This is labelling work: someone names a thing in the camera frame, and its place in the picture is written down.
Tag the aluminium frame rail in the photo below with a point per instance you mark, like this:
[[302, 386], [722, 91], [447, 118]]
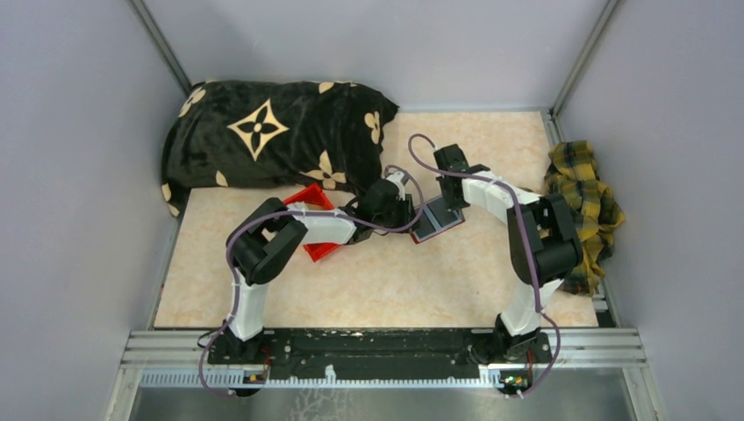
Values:
[[179, 358]]

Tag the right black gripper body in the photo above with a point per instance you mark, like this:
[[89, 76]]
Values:
[[451, 202]]

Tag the black floral pillow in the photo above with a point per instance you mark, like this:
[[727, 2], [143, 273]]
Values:
[[265, 135]]

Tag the yellow plaid cloth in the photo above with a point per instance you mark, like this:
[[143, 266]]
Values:
[[573, 172]]

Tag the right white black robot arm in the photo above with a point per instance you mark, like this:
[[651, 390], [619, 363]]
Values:
[[543, 240]]

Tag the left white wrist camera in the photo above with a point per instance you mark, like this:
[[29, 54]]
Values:
[[398, 179]]

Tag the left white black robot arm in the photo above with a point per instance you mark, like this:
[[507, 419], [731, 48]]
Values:
[[261, 247]]

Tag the red plastic bin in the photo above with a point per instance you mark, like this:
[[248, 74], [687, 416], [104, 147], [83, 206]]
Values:
[[325, 231]]

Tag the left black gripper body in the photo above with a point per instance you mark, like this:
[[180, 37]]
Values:
[[398, 214]]

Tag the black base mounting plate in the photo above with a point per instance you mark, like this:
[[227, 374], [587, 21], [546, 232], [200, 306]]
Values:
[[384, 355]]

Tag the black credit card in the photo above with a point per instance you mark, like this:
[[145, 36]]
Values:
[[425, 227]]

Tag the dark card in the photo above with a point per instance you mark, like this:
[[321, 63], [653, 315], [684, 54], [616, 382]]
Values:
[[445, 217]]

